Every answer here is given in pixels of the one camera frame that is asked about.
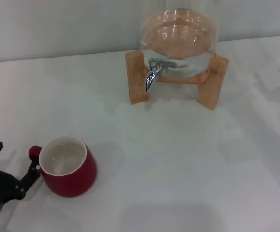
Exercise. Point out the chrome faucet tap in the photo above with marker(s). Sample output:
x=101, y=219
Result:
x=151, y=75

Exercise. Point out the wooden dispenser stand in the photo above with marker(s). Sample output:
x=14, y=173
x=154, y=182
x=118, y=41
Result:
x=136, y=79

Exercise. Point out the clear glass dispenser jar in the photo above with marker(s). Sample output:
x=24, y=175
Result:
x=178, y=36

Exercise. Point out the red ceramic cup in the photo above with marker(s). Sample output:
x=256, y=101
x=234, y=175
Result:
x=81, y=174

